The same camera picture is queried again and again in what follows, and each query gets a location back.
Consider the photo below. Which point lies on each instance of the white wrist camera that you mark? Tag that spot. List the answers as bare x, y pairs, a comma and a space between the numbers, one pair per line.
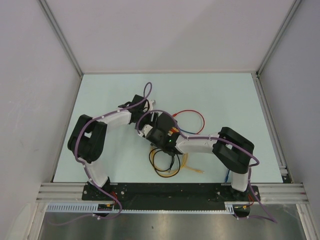
150, 105
144, 131

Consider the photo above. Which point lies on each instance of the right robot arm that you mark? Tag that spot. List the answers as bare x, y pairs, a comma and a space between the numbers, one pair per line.
231, 148

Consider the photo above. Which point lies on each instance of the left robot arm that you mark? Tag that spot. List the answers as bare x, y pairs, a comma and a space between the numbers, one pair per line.
88, 136

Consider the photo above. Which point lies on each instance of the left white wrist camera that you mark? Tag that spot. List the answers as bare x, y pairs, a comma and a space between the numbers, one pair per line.
150, 105

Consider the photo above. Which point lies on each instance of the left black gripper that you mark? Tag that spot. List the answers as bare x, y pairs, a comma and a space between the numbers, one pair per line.
150, 115

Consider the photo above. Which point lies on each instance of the black network switch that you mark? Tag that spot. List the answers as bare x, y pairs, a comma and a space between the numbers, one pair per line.
165, 125

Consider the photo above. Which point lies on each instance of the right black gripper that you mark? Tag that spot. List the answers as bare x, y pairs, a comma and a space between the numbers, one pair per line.
152, 144

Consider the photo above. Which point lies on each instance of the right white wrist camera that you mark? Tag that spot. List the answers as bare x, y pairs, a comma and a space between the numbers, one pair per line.
144, 131

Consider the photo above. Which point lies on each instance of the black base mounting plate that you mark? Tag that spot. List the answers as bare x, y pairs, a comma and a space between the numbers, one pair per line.
179, 196

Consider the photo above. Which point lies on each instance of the grey slotted cable duct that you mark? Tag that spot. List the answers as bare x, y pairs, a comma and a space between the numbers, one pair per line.
101, 208

